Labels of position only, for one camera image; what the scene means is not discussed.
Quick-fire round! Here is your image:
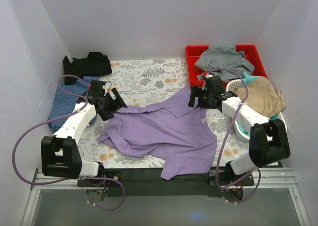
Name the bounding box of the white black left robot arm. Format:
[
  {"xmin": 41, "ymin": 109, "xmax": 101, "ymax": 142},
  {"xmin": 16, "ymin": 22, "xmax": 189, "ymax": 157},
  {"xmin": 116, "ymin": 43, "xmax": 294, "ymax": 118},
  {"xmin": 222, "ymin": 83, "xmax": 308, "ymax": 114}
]
[{"xmin": 41, "ymin": 80, "xmax": 127, "ymax": 186}]

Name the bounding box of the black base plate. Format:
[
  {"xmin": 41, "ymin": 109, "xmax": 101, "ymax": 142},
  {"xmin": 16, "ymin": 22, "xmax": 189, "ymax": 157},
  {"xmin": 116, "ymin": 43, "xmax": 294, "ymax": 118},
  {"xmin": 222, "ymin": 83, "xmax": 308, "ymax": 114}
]
[{"xmin": 77, "ymin": 167, "xmax": 243, "ymax": 197}]

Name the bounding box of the red plastic bin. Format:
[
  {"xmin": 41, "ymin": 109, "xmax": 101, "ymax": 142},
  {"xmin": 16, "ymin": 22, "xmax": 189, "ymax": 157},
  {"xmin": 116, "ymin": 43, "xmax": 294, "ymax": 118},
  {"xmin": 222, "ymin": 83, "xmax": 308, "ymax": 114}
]
[{"xmin": 185, "ymin": 44, "xmax": 267, "ymax": 86}]

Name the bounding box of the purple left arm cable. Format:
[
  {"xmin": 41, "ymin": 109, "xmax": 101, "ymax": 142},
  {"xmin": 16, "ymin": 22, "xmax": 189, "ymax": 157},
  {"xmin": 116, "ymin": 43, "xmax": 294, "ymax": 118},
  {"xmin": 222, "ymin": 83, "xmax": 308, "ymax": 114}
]
[{"xmin": 12, "ymin": 74, "xmax": 127, "ymax": 211}]

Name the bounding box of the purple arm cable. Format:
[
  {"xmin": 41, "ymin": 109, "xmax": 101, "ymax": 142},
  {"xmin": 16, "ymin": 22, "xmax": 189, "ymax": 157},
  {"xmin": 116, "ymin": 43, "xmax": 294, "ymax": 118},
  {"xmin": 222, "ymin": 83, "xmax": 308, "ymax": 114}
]
[
  {"xmin": 12, "ymin": 74, "xmax": 127, "ymax": 211},
  {"xmin": 202, "ymin": 68, "xmax": 261, "ymax": 205}
]

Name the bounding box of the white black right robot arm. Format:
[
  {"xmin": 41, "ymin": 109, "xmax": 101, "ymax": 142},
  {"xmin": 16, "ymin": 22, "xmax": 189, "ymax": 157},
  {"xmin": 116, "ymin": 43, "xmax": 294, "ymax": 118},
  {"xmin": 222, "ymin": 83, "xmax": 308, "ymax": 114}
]
[{"xmin": 188, "ymin": 75, "xmax": 291, "ymax": 187}]

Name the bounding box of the beige shirt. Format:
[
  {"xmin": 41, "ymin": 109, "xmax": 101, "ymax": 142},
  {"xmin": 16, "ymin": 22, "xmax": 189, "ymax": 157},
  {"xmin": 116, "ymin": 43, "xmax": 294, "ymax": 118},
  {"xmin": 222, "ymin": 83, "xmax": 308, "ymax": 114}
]
[{"xmin": 245, "ymin": 76, "xmax": 286, "ymax": 118}]

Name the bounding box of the grey shirt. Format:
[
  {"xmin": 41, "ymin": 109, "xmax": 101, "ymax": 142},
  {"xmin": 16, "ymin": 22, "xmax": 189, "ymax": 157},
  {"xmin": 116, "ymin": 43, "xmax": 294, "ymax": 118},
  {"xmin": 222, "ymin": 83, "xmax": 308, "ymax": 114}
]
[{"xmin": 195, "ymin": 44, "xmax": 255, "ymax": 82}]

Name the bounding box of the white perforated laundry basket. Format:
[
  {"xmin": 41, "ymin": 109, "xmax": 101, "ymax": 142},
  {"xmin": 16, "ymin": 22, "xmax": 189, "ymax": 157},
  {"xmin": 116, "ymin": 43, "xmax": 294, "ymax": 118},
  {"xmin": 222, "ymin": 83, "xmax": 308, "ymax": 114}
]
[{"xmin": 226, "ymin": 79, "xmax": 287, "ymax": 142}]

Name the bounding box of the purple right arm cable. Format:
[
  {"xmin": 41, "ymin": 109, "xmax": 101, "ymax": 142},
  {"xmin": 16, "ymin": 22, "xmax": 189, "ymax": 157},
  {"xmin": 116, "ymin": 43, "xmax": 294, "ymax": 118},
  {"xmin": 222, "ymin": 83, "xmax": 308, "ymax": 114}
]
[{"xmin": 202, "ymin": 68, "xmax": 261, "ymax": 205}]

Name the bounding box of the blue checked folded shirt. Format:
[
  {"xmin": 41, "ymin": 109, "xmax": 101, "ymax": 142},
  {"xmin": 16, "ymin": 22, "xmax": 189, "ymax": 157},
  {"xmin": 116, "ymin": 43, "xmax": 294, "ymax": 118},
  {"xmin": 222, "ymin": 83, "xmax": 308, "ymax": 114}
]
[{"xmin": 48, "ymin": 80, "xmax": 88, "ymax": 131}]

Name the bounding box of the teal shirt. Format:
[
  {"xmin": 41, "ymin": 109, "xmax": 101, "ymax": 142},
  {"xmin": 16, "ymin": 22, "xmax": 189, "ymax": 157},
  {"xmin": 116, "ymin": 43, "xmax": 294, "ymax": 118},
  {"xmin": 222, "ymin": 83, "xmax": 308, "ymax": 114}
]
[{"xmin": 241, "ymin": 72, "xmax": 259, "ymax": 87}]

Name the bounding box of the aluminium front rail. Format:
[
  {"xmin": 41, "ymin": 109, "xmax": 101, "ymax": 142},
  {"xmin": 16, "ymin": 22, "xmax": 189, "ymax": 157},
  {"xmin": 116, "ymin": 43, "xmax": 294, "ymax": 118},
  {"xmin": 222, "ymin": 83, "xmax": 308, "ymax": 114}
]
[{"xmin": 22, "ymin": 167, "xmax": 310, "ymax": 226}]

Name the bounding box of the floral patterned table mat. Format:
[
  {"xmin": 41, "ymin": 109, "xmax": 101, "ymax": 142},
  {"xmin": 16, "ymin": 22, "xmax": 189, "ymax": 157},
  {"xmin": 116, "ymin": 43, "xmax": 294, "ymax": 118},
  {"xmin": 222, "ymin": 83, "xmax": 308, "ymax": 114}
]
[{"xmin": 78, "ymin": 59, "xmax": 248, "ymax": 168}]

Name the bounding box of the black folded shirt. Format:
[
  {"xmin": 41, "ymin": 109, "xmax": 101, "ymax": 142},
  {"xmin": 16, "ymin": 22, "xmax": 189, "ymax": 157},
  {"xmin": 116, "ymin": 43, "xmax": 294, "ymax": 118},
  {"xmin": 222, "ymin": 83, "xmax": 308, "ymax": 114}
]
[{"xmin": 63, "ymin": 52, "xmax": 112, "ymax": 78}]

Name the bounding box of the purple polo shirt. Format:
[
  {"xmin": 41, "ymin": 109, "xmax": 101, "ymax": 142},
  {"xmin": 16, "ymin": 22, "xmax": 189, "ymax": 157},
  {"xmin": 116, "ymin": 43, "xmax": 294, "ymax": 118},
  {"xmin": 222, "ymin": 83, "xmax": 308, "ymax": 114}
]
[{"xmin": 97, "ymin": 86, "xmax": 217, "ymax": 180}]

